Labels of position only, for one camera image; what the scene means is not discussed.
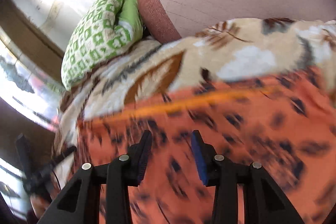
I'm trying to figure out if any green checkered folded blanket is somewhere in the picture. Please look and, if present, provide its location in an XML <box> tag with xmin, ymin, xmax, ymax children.
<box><xmin>61</xmin><ymin>0</ymin><xmax>143</xmax><ymax>90</ymax></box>

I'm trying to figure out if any leaf pattern bed blanket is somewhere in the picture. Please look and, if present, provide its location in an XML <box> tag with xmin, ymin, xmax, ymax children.
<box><xmin>51</xmin><ymin>17</ymin><xmax>336</xmax><ymax>156</ymax></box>

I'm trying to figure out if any wooden stained glass door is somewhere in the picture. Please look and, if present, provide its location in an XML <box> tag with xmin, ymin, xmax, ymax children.
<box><xmin>1</xmin><ymin>0</ymin><xmax>64</xmax><ymax>218</ymax></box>

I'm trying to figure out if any orange floral garment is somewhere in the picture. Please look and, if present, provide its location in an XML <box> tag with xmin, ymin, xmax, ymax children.
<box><xmin>56</xmin><ymin>67</ymin><xmax>335</xmax><ymax>223</ymax></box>

